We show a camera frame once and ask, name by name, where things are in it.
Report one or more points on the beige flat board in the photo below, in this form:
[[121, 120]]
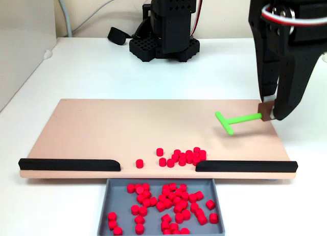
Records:
[[127, 131]]

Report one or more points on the black edge rail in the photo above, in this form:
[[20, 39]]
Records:
[[245, 166], [69, 165]]

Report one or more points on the red cylindrical granule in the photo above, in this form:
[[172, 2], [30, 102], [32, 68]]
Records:
[[199, 212], [160, 206], [179, 217], [162, 162], [162, 197], [146, 202], [182, 154], [153, 201], [138, 188], [139, 219], [146, 194], [117, 230], [159, 152], [166, 188], [173, 226], [202, 219], [196, 161], [184, 231], [140, 198], [139, 229], [130, 188], [112, 216], [167, 203], [176, 232], [199, 195], [202, 152], [112, 224], [170, 162], [183, 187], [184, 196], [178, 208], [175, 157], [202, 157], [142, 210], [192, 198], [166, 217], [145, 187], [166, 231], [196, 149], [165, 225], [196, 154], [171, 196], [210, 204], [183, 204], [182, 161], [213, 218], [189, 152], [139, 163], [177, 151], [172, 187], [189, 159], [178, 193], [186, 214], [176, 200], [135, 210], [194, 207], [165, 192]]

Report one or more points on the small white bracket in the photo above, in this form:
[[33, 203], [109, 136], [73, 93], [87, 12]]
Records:
[[47, 54]]

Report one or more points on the green T pusher brown block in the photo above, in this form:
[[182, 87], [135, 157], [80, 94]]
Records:
[[242, 118]]

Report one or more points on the grey shallow tray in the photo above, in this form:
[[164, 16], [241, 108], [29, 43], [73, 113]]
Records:
[[120, 200]]

